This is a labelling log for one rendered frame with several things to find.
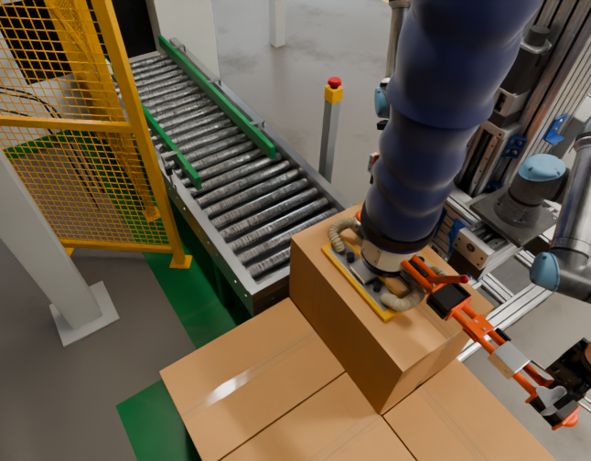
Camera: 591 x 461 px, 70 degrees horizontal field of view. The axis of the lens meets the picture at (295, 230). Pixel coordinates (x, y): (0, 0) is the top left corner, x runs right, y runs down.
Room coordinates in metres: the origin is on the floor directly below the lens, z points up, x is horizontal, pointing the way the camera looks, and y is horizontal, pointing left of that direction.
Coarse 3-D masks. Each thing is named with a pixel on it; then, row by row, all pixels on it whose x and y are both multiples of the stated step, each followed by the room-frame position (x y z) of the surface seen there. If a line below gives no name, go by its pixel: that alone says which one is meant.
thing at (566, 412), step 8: (544, 384) 0.40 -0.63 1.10; (552, 384) 0.40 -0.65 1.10; (536, 392) 0.38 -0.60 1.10; (528, 400) 0.37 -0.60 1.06; (536, 400) 0.37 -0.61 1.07; (536, 408) 0.36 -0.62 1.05; (544, 408) 0.35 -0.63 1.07; (568, 408) 0.35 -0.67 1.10; (576, 408) 0.35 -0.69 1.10; (544, 416) 0.34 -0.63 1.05; (552, 416) 0.34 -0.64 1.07; (560, 416) 0.33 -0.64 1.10; (568, 416) 0.33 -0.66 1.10; (552, 424) 0.32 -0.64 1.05; (560, 424) 0.31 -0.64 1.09
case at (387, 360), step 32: (320, 224) 1.04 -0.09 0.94; (320, 256) 0.89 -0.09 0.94; (320, 288) 0.81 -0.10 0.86; (352, 288) 0.76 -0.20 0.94; (320, 320) 0.79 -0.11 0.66; (352, 320) 0.67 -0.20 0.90; (416, 320) 0.65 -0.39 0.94; (448, 320) 0.66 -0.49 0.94; (352, 352) 0.64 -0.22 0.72; (384, 352) 0.55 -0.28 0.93; (416, 352) 0.54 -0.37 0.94; (448, 352) 0.64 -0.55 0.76; (384, 384) 0.51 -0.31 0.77; (416, 384) 0.58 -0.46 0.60
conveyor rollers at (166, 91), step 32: (160, 64) 2.90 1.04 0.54; (160, 96) 2.52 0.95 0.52; (192, 96) 2.49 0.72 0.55; (192, 128) 2.17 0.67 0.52; (192, 160) 1.88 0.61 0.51; (256, 160) 1.86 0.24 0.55; (192, 192) 1.59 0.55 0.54; (224, 192) 1.60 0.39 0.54; (256, 192) 1.61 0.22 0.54; (288, 192) 1.62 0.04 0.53; (224, 224) 1.39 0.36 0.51; (256, 224) 1.40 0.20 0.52; (288, 224) 1.40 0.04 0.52; (256, 256) 1.19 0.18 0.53; (288, 256) 1.19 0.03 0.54
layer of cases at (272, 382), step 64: (256, 320) 0.84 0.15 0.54; (192, 384) 0.57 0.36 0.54; (256, 384) 0.58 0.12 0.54; (320, 384) 0.59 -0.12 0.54; (448, 384) 0.61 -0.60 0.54; (256, 448) 0.36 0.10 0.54; (320, 448) 0.37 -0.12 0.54; (384, 448) 0.38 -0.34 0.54; (448, 448) 0.38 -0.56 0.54; (512, 448) 0.39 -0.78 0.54
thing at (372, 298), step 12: (324, 252) 0.89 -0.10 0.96; (336, 252) 0.89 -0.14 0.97; (348, 252) 0.87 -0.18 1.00; (336, 264) 0.84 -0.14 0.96; (348, 264) 0.84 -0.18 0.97; (348, 276) 0.79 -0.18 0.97; (360, 288) 0.75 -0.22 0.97; (372, 288) 0.74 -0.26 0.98; (384, 288) 0.75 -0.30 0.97; (372, 300) 0.71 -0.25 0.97; (384, 312) 0.66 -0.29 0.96; (396, 312) 0.67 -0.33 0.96
